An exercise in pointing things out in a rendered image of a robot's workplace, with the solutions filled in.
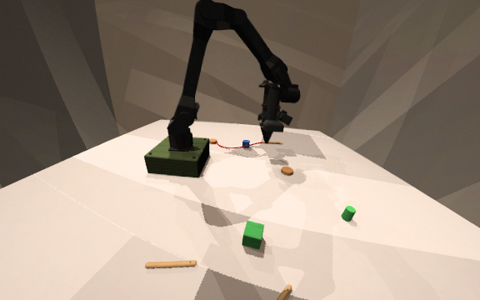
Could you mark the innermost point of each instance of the green block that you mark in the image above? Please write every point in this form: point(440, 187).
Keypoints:
point(253, 235)

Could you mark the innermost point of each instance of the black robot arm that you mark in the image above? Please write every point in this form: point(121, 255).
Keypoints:
point(209, 16)

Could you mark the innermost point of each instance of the green cylinder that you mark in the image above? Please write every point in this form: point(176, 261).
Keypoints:
point(348, 213)

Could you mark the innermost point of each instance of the thin wooden stick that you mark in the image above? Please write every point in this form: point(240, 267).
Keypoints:
point(285, 292)
point(171, 264)

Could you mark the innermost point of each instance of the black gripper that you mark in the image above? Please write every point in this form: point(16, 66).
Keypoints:
point(268, 124)

